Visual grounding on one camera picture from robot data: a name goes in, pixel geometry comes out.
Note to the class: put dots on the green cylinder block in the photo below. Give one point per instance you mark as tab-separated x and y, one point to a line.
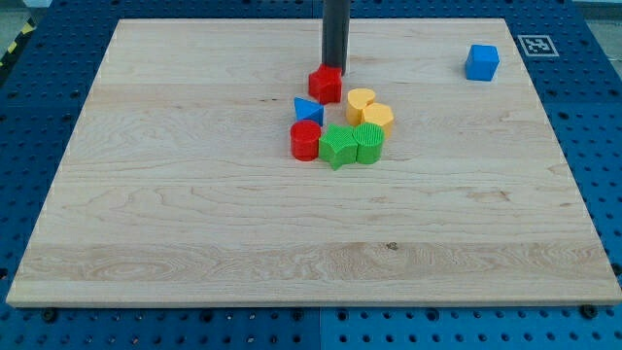
370	138

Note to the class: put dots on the white fiducial marker tag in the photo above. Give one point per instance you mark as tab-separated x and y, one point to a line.
536	45

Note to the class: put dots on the green star block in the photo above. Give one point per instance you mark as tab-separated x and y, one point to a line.
337	146

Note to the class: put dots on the yellow heart block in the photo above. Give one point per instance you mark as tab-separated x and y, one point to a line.
357	100

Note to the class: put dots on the wooden board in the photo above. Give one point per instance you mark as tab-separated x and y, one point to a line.
178	187

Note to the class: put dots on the red cylinder block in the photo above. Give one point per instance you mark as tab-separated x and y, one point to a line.
304	136

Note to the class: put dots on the blue triangle block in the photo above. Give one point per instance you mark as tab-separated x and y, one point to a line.
309	110

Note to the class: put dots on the yellow hexagon block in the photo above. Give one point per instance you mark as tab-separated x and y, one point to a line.
380	114

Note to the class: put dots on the red star block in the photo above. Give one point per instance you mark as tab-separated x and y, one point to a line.
325	84

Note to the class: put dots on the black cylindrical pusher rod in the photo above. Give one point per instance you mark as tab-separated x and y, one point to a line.
335	33

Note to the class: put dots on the blue cube block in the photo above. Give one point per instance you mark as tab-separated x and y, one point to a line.
482	63

